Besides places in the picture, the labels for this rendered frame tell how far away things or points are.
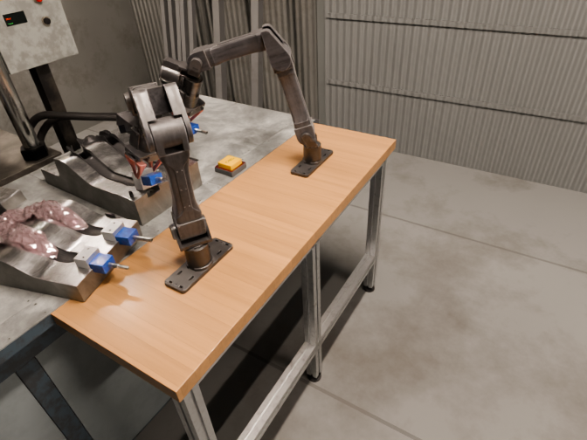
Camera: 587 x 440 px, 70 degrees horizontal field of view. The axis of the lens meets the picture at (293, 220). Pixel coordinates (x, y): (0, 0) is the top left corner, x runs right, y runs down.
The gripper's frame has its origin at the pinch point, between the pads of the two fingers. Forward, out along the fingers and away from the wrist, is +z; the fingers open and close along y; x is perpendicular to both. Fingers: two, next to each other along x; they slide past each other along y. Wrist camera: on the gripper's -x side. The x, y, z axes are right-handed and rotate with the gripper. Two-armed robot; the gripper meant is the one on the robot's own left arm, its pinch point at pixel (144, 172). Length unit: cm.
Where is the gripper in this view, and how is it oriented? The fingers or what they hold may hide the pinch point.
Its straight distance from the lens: 130.6
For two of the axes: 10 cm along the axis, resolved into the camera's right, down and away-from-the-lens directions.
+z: -3.1, 7.1, 6.4
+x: 7.7, 5.8, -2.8
